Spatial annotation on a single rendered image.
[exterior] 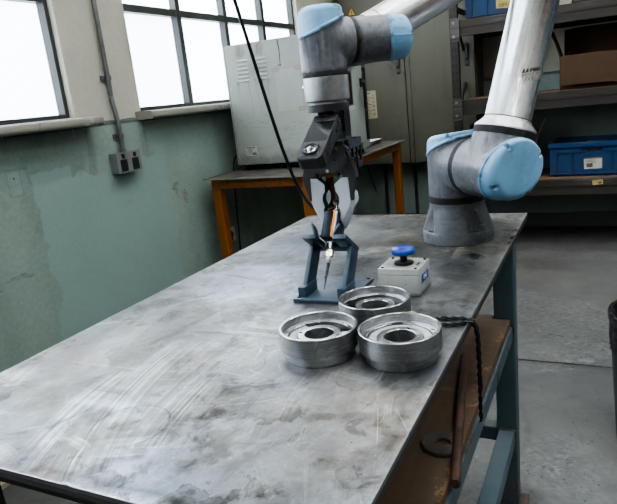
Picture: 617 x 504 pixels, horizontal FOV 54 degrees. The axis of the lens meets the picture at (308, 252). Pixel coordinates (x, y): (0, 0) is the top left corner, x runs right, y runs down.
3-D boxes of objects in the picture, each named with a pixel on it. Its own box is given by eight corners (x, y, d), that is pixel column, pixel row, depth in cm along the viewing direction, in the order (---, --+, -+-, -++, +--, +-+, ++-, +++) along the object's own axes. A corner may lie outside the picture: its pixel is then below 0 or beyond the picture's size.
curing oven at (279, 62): (341, 166, 300) (328, 29, 284) (238, 171, 327) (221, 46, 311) (381, 150, 354) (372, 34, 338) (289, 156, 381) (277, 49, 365)
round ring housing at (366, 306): (328, 333, 87) (325, 306, 86) (358, 307, 96) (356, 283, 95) (397, 340, 82) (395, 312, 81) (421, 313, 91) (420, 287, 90)
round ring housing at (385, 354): (449, 372, 71) (448, 340, 70) (361, 378, 72) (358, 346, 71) (436, 337, 81) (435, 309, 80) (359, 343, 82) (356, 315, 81)
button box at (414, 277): (420, 296, 98) (418, 267, 97) (379, 294, 101) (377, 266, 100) (433, 281, 105) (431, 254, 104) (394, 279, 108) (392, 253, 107)
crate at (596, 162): (638, 165, 403) (639, 132, 397) (637, 175, 371) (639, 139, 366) (555, 168, 428) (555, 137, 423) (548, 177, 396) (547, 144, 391)
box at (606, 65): (639, 83, 356) (641, 14, 346) (546, 92, 379) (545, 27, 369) (636, 81, 392) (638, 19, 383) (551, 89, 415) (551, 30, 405)
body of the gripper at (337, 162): (365, 169, 107) (359, 99, 104) (347, 177, 99) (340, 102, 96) (325, 171, 110) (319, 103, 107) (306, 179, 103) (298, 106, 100)
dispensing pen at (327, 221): (311, 284, 100) (326, 191, 105) (321, 291, 103) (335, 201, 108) (323, 285, 99) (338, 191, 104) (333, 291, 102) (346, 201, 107)
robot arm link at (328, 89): (337, 74, 95) (291, 80, 99) (340, 104, 96) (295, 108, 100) (354, 73, 102) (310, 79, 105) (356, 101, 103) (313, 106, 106)
